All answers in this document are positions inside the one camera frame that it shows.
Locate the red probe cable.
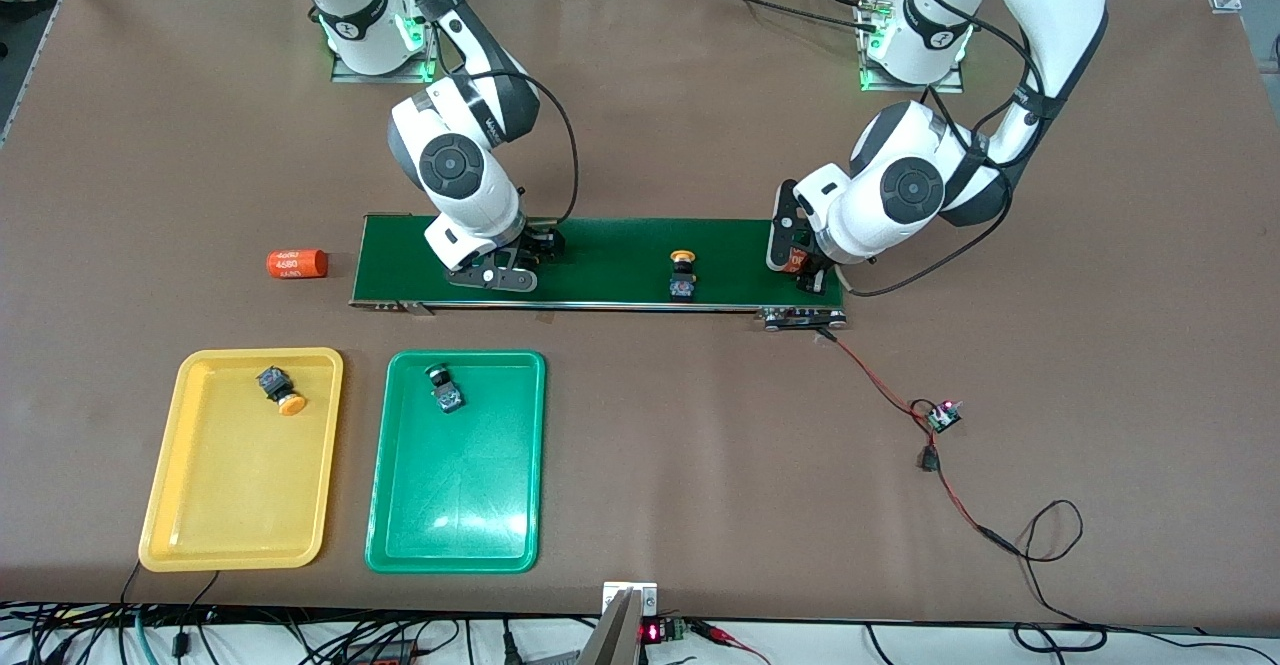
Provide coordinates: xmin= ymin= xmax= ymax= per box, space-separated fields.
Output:
xmin=688 ymin=620 xmax=773 ymax=665

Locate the yellow plastic tray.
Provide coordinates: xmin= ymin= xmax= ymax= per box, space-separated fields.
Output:
xmin=138 ymin=347 xmax=345 ymax=573

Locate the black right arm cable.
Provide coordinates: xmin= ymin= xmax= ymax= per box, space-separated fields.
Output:
xmin=440 ymin=65 xmax=582 ymax=236

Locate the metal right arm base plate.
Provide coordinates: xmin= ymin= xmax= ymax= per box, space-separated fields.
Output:
xmin=330 ymin=0 xmax=447 ymax=84

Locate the thin black looped cable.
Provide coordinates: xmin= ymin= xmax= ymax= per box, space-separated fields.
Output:
xmin=1010 ymin=500 xmax=1109 ymax=651

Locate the yellow mushroom push button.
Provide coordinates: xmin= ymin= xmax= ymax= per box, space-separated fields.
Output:
xmin=256 ymin=366 xmax=308 ymax=417
xmin=668 ymin=250 xmax=700 ymax=304

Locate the small controller board with wires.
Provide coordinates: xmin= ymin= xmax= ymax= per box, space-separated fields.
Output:
xmin=815 ymin=327 xmax=1023 ymax=558

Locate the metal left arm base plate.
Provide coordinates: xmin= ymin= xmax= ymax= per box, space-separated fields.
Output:
xmin=855 ymin=0 xmax=966 ymax=94

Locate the green plastic tray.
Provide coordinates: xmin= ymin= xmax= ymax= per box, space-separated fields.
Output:
xmin=365 ymin=349 xmax=548 ymax=574

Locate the black cable with ferrite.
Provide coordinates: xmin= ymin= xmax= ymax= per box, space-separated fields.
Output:
xmin=172 ymin=570 xmax=221 ymax=658

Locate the green conveyor belt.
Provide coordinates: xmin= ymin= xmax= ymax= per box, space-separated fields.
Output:
xmin=350 ymin=212 xmax=849 ymax=331

